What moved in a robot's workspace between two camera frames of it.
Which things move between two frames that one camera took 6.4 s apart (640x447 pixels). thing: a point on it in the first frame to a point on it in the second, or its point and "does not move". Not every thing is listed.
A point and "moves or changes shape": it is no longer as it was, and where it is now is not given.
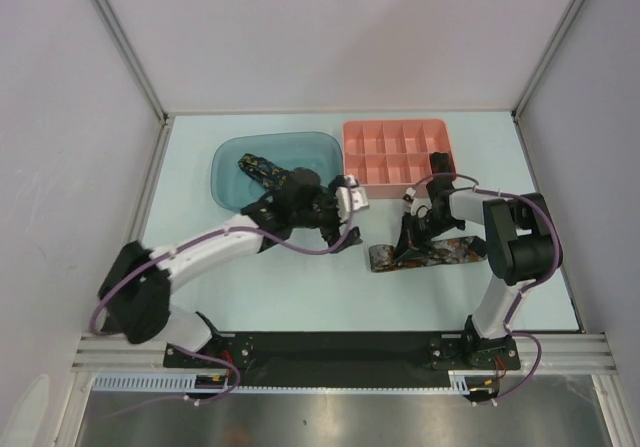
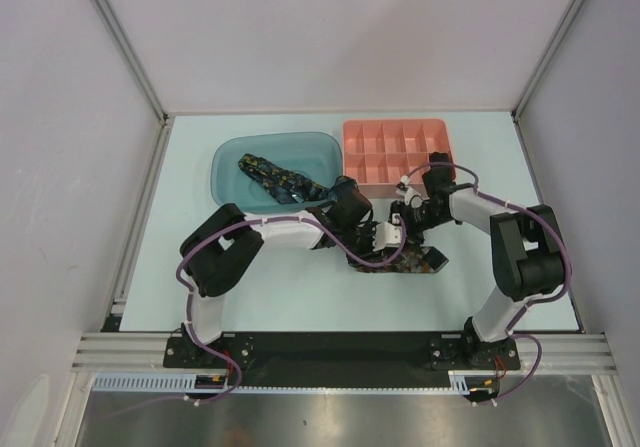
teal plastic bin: x=234 y=186 does not move
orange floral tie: x=445 y=251 moves or changes shape
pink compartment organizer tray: x=389 y=156 does not move
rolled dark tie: x=440 y=163 does not move
